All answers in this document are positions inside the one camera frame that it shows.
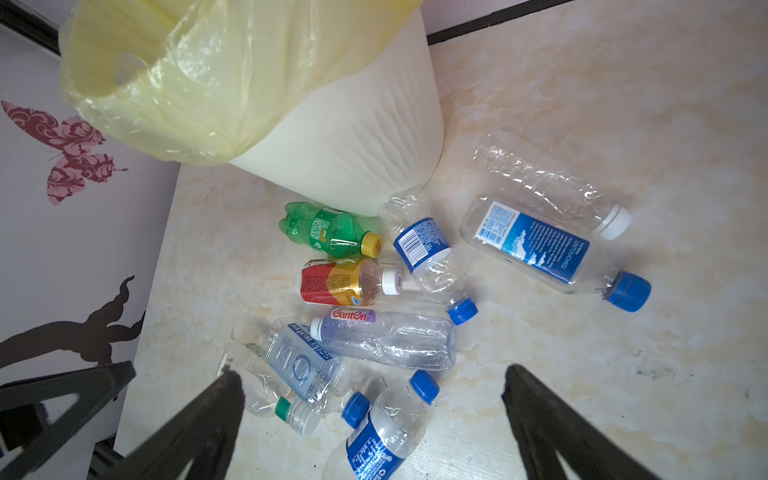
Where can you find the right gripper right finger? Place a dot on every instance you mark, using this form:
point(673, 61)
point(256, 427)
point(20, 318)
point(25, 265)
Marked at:
point(549, 433)

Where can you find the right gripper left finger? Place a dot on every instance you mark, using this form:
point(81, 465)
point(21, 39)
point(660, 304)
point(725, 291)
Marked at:
point(197, 443)

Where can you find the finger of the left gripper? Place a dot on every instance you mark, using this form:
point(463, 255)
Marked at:
point(40, 415)

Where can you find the clear bottle green cap front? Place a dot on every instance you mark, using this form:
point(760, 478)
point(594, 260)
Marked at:
point(266, 394)

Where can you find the clear bottle light blue label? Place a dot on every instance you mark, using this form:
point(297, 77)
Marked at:
point(322, 382)

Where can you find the small blue label bottle front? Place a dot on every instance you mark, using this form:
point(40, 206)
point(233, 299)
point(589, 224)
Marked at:
point(390, 431)

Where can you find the green bottle near bin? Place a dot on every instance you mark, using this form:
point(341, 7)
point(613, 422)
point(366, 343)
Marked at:
point(336, 233)

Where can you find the yellow plastic bin liner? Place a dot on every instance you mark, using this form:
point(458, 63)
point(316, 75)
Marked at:
point(202, 82)

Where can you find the white plastic waste bin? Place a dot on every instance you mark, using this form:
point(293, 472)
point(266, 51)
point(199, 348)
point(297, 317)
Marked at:
point(352, 144)

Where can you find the clear bottle purple cap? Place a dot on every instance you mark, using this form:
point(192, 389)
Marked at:
point(394, 339)

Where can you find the red yellow label bottle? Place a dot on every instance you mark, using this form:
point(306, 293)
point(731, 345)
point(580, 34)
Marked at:
point(348, 282)

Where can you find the clear bottle right back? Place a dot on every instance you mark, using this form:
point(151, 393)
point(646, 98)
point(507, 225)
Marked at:
point(547, 186)

